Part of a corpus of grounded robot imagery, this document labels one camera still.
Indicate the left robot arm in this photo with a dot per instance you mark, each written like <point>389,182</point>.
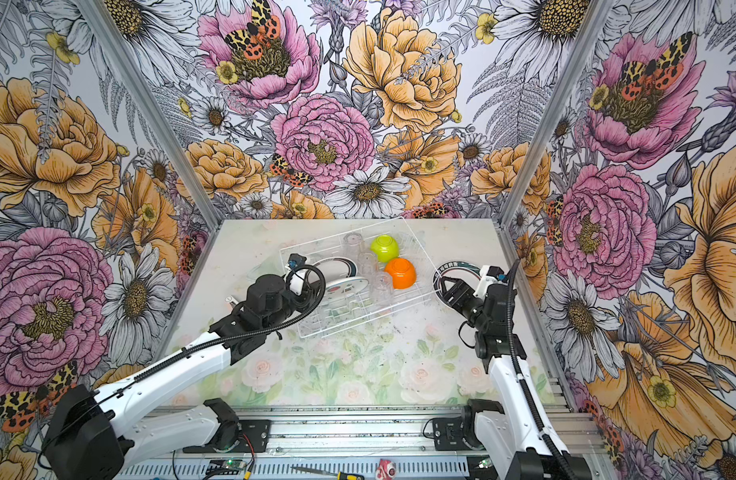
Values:
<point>96,433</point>

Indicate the pink white small object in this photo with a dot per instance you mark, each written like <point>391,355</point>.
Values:
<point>386,470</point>

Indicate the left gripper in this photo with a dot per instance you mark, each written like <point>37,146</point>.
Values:
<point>307,301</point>

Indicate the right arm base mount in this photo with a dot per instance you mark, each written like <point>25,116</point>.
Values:
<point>449,434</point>

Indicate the white wire dish rack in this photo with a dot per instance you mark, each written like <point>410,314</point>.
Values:
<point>332,317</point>

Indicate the clear glass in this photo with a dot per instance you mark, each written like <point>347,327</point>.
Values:
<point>367,263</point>
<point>352,245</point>
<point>382,289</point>

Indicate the orange bowl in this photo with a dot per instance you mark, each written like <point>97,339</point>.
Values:
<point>402,272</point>

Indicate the yellow handled screwdriver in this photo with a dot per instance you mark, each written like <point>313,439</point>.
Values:
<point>336,475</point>

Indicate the green red rimmed plate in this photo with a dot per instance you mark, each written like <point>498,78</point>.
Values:
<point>455,270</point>

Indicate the lime green bowl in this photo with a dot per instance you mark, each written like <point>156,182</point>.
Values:
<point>386,248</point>

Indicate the green circuit board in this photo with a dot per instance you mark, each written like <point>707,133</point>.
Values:
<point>229,466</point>

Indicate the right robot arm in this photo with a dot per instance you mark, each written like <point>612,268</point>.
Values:
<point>514,430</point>

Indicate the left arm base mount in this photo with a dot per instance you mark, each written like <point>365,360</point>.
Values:
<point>247,436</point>

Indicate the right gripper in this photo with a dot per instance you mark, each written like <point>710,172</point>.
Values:
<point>460,288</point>

